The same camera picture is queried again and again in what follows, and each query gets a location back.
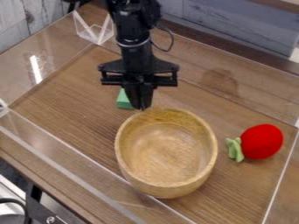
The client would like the clear acrylic corner bracket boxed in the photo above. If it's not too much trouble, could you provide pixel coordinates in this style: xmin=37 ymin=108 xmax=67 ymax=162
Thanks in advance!
xmin=72 ymin=11 xmax=115 ymax=46

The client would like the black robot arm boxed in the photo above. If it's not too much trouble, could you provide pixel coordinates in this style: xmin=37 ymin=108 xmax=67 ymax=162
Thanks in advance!
xmin=97 ymin=0 xmax=179 ymax=110

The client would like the black metal table leg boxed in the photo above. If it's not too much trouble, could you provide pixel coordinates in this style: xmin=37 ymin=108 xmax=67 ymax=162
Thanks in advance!
xmin=24 ymin=183 xmax=68 ymax=224

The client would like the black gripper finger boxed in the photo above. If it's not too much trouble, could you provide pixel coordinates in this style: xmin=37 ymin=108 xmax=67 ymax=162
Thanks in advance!
xmin=124 ymin=83 xmax=141 ymax=109
xmin=140 ymin=83 xmax=153 ymax=110

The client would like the grey sofa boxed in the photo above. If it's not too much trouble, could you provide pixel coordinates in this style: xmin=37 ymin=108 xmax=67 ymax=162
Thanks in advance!
xmin=157 ymin=0 xmax=299 ymax=57

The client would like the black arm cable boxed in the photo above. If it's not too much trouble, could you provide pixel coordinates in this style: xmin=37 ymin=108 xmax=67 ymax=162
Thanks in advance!
xmin=149 ymin=26 xmax=175 ymax=53

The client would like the clear acrylic front barrier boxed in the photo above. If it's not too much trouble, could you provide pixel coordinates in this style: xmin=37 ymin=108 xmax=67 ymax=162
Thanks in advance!
xmin=0 ymin=100 xmax=195 ymax=224

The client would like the red plush strawberry toy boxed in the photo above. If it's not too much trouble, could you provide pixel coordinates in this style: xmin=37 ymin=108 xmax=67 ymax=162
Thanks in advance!
xmin=225 ymin=124 xmax=284 ymax=163

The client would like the green rectangular block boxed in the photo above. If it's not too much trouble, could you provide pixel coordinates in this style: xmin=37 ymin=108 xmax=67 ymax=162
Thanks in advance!
xmin=116 ymin=89 xmax=133 ymax=109

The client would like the brown wooden bowl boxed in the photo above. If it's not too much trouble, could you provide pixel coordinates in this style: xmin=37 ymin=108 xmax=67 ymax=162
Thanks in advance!
xmin=115 ymin=108 xmax=219 ymax=199

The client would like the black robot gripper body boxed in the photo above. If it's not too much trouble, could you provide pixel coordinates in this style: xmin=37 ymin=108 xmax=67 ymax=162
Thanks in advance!
xmin=97 ymin=57 xmax=179 ymax=88

